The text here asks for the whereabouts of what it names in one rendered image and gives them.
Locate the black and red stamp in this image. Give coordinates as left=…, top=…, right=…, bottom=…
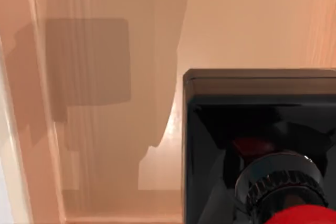
left=182, top=68, right=336, bottom=224

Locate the shallow salmon-coloured box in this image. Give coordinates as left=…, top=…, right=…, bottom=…
left=0, top=0, right=336, bottom=224

